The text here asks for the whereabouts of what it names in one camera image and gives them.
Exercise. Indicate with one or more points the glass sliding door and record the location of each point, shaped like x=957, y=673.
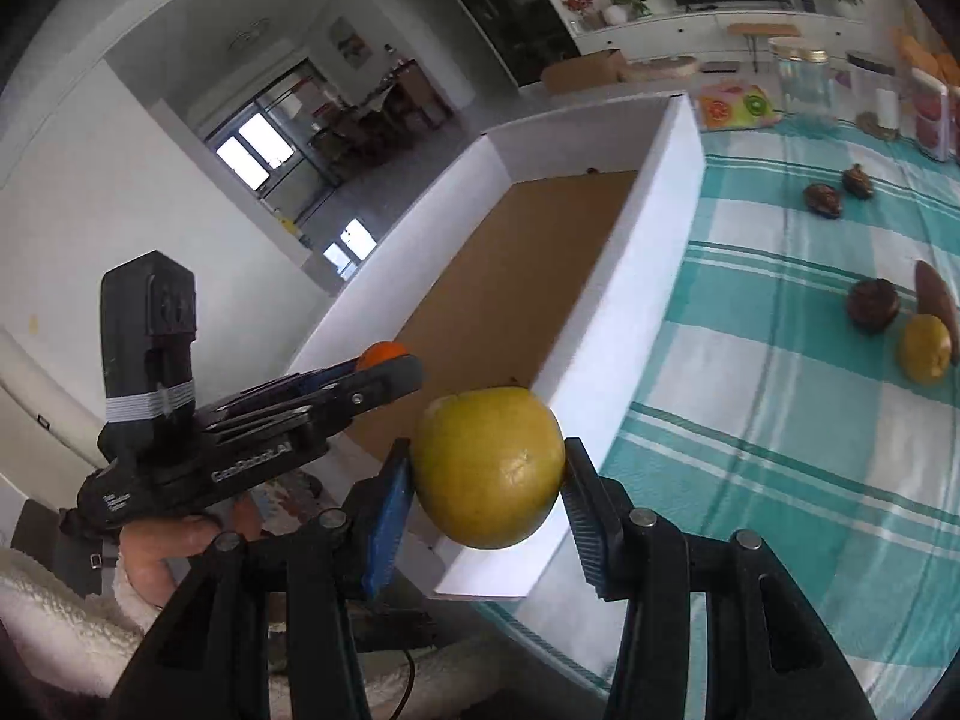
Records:
x=255, y=142

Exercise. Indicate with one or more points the white round vase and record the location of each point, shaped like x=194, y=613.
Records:
x=616, y=15

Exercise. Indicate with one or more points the person's left hand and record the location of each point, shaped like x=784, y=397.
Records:
x=172, y=544

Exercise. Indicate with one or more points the glass jar with black lid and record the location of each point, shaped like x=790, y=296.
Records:
x=870, y=94

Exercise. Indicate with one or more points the floral patterned blanket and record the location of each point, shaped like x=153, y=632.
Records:
x=289, y=499

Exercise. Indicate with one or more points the wooden stool with hairpin legs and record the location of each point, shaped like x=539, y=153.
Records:
x=761, y=30

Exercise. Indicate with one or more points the teal checked tablecloth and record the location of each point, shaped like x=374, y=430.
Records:
x=750, y=427

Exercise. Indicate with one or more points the white fluffy blanket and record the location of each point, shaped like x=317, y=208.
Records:
x=45, y=615

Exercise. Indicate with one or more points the small orange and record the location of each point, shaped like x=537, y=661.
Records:
x=382, y=352

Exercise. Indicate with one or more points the wooden dining table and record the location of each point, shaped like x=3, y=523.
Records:
x=367, y=116

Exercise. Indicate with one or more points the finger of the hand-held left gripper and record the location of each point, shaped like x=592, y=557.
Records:
x=326, y=376
x=375, y=388

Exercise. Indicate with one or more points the glass jar with gold lid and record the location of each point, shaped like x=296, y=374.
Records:
x=802, y=82

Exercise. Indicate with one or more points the white low cabinet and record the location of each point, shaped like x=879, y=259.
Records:
x=675, y=34

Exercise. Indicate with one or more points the black glass display cabinet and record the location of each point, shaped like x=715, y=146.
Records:
x=502, y=7

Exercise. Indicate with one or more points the round beige cushion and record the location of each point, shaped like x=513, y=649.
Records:
x=660, y=69

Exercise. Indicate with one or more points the red flower bouquet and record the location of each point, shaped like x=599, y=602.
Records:
x=579, y=1

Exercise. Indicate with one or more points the brown cardboard box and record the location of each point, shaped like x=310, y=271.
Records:
x=581, y=73

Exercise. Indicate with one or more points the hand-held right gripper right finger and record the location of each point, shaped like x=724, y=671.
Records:
x=592, y=532

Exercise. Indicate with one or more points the dark flat mat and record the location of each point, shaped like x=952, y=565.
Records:
x=720, y=66

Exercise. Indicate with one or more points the red can with white lid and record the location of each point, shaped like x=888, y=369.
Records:
x=930, y=116
x=955, y=124

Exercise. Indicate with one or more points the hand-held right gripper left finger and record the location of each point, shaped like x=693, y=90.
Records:
x=386, y=532

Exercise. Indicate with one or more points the yellow bottle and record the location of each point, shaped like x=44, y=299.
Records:
x=289, y=223

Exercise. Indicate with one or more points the white box with cardboard bottom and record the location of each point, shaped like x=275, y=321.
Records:
x=510, y=277

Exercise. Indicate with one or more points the bright yellow lemon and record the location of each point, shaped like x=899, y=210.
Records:
x=925, y=349

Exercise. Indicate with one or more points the framed wall picture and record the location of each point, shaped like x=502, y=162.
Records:
x=350, y=41

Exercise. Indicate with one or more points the reddish sweet potato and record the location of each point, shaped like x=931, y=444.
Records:
x=936, y=300

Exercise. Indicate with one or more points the large olive-yellow citrus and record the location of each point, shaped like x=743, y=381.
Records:
x=487, y=465

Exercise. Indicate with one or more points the wooden dining chair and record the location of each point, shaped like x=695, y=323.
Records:
x=421, y=94

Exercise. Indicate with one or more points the orange cloth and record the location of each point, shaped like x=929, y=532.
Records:
x=930, y=52

